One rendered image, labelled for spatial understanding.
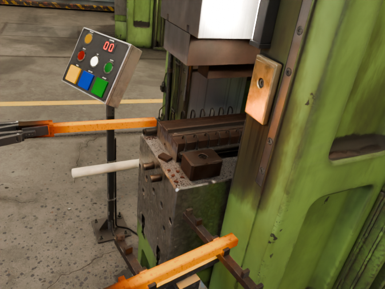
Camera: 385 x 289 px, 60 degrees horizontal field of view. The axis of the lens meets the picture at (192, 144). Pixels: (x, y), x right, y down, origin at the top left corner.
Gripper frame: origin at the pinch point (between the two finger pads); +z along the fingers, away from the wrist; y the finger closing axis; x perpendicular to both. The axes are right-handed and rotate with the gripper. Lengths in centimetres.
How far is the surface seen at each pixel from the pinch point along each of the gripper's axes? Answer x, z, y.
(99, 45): 8, 32, -58
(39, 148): -107, -3, -166
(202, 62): 19, 50, 7
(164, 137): -13.2, 43.5, -4.6
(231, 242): -14, 41, 50
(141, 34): -93, 181, -464
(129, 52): 8, 41, -42
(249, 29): 30, 62, 12
